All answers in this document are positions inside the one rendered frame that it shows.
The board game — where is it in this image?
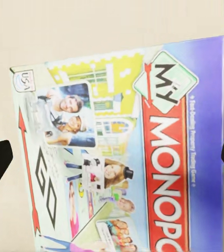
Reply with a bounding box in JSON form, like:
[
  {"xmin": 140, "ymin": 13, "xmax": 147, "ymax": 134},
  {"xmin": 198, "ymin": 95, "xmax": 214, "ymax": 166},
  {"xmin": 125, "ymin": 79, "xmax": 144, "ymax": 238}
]
[{"xmin": 9, "ymin": 35, "xmax": 224, "ymax": 252}]

